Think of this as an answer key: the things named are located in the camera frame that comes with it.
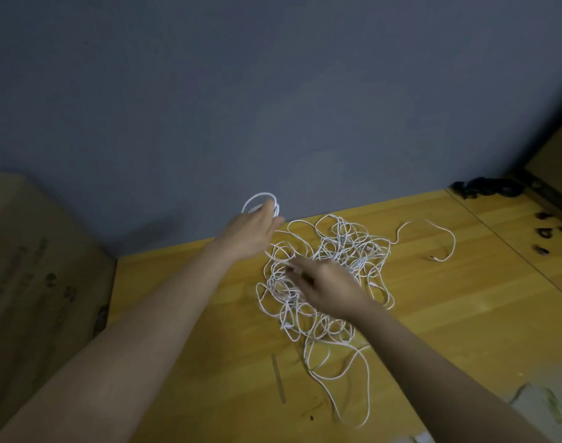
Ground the person's right forearm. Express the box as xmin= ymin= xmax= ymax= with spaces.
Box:
xmin=348 ymin=302 xmax=554 ymax=443

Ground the person's left hand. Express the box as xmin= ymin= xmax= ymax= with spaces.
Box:
xmin=213 ymin=199 xmax=288 ymax=265

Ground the single white cable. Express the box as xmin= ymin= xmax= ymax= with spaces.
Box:
xmin=241 ymin=191 xmax=281 ymax=218

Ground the cardboard box with black print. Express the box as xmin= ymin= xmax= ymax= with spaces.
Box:
xmin=525 ymin=113 xmax=562 ymax=218

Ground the group of black cable ties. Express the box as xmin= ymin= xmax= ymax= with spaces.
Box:
xmin=534 ymin=209 xmax=562 ymax=274

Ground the pale scrap on floor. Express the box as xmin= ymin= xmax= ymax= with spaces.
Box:
xmin=510 ymin=383 xmax=562 ymax=430

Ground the tangle of white cables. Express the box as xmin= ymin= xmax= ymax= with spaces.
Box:
xmin=255 ymin=214 xmax=458 ymax=428

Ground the plain brown cardboard box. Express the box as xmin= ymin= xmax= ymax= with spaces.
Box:
xmin=0 ymin=172 xmax=117 ymax=441

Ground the person's right hand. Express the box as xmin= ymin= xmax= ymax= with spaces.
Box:
xmin=285 ymin=255 xmax=371 ymax=322

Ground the person's left forearm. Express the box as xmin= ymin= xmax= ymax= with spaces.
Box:
xmin=0 ymin=242 xmax=236 ymax=443

